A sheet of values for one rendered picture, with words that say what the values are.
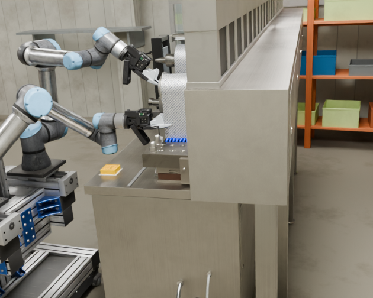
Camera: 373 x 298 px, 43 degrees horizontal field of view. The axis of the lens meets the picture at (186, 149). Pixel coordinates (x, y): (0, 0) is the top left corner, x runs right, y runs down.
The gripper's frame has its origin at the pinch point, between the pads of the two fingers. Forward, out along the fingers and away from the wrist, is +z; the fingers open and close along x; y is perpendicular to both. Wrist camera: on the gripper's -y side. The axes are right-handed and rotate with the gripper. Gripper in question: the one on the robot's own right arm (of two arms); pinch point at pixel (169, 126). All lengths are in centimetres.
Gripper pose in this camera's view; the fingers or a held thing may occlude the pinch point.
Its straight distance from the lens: 211.4
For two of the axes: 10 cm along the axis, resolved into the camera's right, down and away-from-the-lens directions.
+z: 9.7, 0.2, -2.4
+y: -0.6, -9.4, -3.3
